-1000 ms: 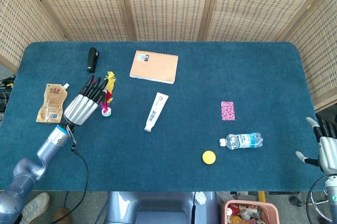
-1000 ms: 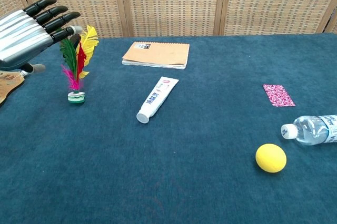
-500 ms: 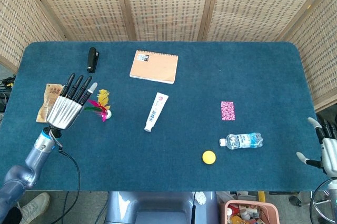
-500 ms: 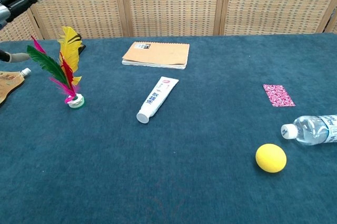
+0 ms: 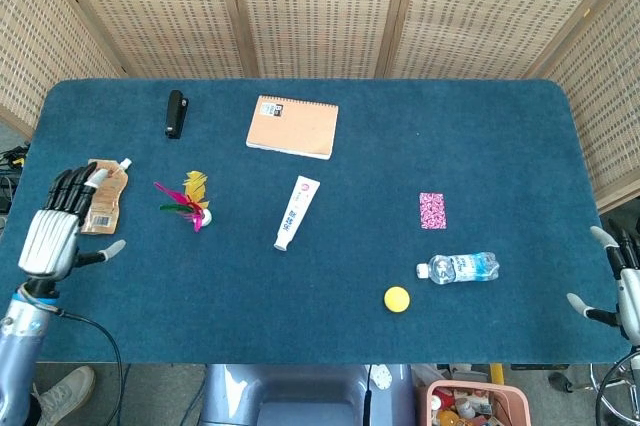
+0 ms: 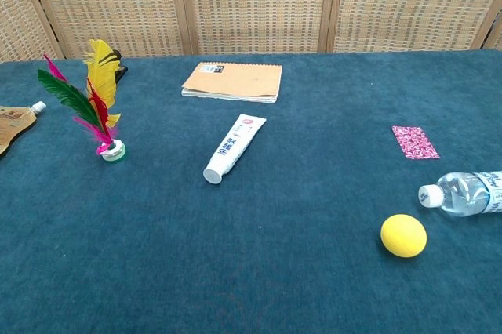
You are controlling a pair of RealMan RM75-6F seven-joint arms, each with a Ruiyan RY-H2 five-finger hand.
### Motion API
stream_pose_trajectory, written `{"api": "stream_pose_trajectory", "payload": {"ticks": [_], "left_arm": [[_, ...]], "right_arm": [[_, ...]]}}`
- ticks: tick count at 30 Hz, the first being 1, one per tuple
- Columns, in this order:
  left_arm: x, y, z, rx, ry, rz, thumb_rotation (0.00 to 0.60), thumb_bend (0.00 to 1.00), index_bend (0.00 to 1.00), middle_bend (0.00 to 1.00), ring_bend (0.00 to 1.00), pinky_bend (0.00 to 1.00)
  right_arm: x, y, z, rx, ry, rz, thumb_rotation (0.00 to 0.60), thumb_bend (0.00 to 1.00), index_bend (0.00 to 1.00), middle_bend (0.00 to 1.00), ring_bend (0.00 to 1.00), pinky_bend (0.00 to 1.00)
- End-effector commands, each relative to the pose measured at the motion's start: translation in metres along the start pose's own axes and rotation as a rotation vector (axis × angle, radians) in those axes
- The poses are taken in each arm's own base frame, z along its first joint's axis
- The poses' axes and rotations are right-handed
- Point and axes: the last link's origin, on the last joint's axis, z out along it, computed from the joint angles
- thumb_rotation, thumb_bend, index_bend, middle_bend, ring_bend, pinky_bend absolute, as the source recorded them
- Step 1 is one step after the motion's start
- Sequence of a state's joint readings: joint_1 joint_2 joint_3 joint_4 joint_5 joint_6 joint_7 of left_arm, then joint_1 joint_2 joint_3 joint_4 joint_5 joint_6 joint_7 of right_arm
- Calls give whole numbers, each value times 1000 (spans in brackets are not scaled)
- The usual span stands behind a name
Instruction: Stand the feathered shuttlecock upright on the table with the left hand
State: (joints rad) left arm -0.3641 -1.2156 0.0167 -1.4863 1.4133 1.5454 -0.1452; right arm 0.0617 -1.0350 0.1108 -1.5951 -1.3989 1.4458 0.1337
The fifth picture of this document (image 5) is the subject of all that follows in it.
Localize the bundle of floor cables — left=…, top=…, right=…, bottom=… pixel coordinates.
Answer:
left=0, top=143, right=31, bottom=215

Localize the pink patterned card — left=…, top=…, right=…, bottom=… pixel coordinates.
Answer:
left=418, top=191, right=447, bottom=231

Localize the blue carpet table mat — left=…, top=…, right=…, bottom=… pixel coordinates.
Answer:
left=0, top=78, right=632, bottom=366

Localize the yellow ball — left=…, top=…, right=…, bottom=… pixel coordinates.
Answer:
left=383, top=286, right=412, bottom=314

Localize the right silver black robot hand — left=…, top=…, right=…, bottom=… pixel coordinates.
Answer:
left=566, top=225, right=640, bottom=347

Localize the brown spouted drink pouch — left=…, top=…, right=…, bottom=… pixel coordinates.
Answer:
left=79, top=157, right=134, bottom=236

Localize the woven bamboo screen panel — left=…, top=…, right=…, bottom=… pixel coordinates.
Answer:
left=524, top=0, right=640, bottom=213
left=39, top=0, right=257, bottom=80
left=0, top=0, right=124, bottom=140
left=383, top=0, right=637, bottom=80
left=224, top=0, right=417, bottom=80

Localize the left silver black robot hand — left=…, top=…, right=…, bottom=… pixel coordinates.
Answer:
left=17, top=162, right=127, bottom=283

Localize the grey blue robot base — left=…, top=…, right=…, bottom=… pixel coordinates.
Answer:
left=198, top=363, right=417, bottom=426

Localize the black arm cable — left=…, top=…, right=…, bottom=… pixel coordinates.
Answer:
left=52, top=308, right=125, bottom=426

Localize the white toothpaste tube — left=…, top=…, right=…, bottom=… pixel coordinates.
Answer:
left=273, top=175, right=322, bottom=252

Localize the clear plastic water bottle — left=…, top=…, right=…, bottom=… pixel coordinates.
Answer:
left=415, top=251, right=501, bottom=285

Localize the white perforated plate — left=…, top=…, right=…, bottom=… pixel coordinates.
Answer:
left=370, top=364, right=394, bottom=390

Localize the pink plastic basket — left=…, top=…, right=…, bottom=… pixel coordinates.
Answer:
left=416, top=379, right=532, bottom=426

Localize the colourful feather shuttlecock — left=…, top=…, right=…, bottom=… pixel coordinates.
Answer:
left=153, top=170, right=214, bottom=234

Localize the chrome chair base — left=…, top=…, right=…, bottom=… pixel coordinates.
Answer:
left=594, top=348, right=640, bottom=426

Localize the black stapler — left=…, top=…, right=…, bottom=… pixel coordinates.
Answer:
left=164, top=89, right=190, bottom=140

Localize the orange spiral notebook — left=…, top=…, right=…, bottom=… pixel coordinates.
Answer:
left=245, top=94, right=340, bottom=161

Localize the white sneaker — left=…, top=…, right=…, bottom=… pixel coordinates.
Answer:
left=32, top=365, right=96, bottom=426

